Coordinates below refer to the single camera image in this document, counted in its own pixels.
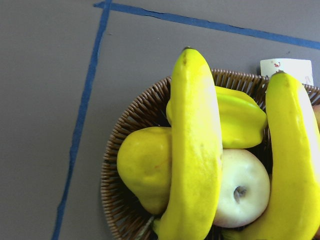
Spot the woven brown wicker basket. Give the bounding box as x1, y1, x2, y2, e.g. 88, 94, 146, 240
117, 72, 320, 240

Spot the pink red apple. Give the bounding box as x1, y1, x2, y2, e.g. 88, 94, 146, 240
312, 104, 320, 130

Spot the yellow pear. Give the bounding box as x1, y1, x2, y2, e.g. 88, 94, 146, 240
117, 126, 172, 215

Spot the pale white apple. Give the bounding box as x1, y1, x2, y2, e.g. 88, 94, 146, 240
213, 149, 270, 228

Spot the yellow starfruit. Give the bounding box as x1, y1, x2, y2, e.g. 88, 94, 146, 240
166, 82, 267, 156

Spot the white paper price tag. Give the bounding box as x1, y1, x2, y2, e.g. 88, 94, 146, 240
260, 58, 314, 86

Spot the yellow banana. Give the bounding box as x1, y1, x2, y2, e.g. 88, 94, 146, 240
221, 71, 320, 240
156, 47, 223, 240

